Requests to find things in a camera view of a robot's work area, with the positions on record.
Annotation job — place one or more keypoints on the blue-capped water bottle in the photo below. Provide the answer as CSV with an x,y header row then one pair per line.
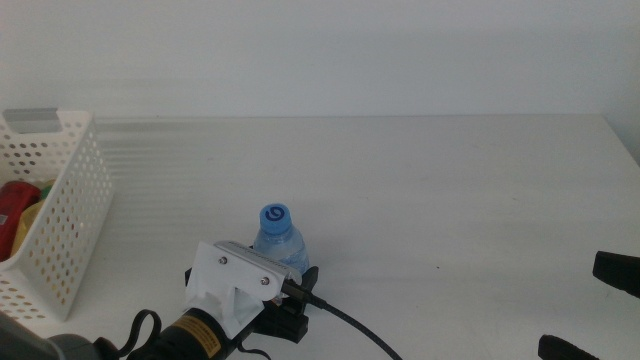
x,y
280,240

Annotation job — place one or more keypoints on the yellow juice bottle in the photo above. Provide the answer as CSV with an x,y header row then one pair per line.
x,y
27,220

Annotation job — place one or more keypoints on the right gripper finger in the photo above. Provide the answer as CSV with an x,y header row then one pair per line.
x,y
560,350
620,272

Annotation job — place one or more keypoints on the red soda can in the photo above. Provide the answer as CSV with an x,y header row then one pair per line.
x,y
15,210

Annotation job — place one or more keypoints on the white perforated plastic basket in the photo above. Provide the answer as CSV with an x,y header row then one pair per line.
x,y
70,215

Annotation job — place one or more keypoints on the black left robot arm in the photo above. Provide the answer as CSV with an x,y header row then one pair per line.
x,y
190,340

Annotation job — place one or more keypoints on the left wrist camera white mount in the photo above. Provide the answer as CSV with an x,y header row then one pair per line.
x,y
225,280

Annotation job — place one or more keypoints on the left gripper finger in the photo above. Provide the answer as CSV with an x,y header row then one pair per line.
x,y
188,276
311,280

